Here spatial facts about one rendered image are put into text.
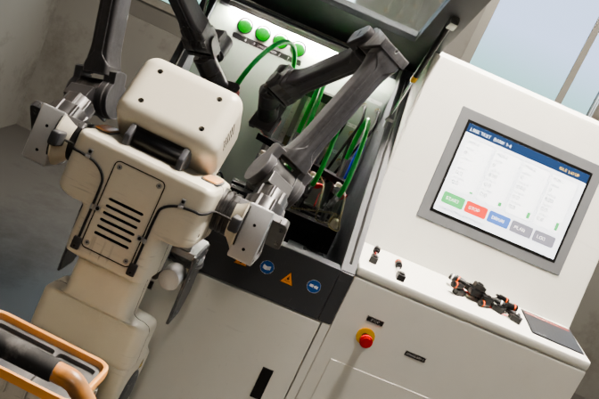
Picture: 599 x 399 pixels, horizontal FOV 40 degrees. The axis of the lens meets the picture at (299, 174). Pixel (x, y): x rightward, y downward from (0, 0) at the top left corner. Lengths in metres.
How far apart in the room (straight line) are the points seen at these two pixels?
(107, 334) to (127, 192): 0.31
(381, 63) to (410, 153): 0.76
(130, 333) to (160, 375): 0.77
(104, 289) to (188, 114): 0.38
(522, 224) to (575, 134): 0.31
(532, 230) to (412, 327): 0.50
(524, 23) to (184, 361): 2.90
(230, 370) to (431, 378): 0.56
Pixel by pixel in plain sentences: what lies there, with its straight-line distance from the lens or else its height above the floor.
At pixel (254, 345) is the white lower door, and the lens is 2.35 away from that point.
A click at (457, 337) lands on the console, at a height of 0.90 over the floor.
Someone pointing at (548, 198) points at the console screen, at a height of 1.30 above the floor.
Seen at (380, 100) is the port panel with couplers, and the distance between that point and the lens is 2.67.
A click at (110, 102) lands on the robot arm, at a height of 1.25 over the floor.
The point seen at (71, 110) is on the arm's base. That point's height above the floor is 1.22.
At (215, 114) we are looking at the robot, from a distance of 1.54.
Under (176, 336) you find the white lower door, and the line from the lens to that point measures 2.36.
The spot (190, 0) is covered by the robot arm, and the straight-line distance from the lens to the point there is 2.01.
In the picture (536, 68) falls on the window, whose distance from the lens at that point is 4.66.
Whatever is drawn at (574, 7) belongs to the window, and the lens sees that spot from 4.67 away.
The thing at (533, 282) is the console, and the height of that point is 1.06.
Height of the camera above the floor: 1.70
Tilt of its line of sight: 15 degrees down
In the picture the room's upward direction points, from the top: 24 degrees clockwise
